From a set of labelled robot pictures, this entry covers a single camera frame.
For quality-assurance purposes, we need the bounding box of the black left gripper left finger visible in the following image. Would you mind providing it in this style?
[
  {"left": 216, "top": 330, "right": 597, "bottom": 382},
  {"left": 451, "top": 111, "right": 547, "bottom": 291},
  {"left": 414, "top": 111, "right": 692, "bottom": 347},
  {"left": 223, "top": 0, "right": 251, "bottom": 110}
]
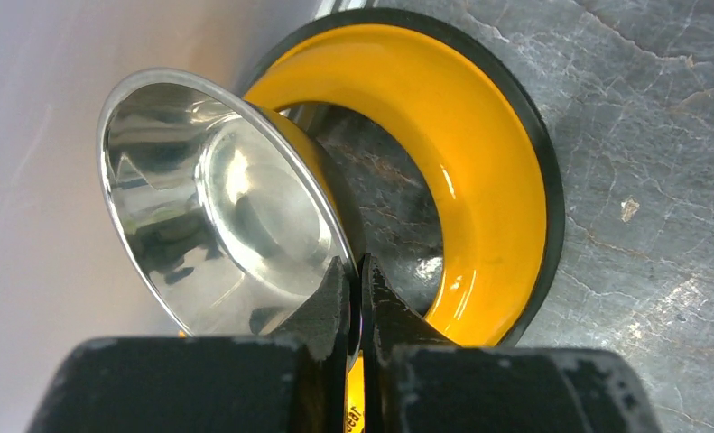
[{"left": 29, "top": 259, "right": 350, "bottom": 432}]

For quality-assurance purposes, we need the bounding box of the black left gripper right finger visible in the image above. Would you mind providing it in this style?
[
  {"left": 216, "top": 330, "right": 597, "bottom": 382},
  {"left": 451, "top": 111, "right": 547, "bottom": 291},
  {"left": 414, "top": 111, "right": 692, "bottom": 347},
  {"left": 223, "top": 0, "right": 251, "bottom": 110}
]
[{"left": 361, "top": 255, "right": 660, "bottom": 432}]

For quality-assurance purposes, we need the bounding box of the steel pet bowl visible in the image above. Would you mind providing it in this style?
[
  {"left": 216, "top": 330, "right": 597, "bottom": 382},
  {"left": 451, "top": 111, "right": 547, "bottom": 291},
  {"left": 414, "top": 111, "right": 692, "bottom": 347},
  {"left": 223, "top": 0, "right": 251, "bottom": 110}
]
[{"left": 97, "top": 68, "right": 366, "bottom": 336}]

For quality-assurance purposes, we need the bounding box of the orange double bowl holder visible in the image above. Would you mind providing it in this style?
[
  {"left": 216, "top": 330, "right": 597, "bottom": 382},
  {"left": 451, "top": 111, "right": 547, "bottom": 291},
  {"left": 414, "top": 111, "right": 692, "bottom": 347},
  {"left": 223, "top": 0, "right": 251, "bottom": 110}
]
[{"left": 246, "top": 8, "right": 564, "bottom": 346}]

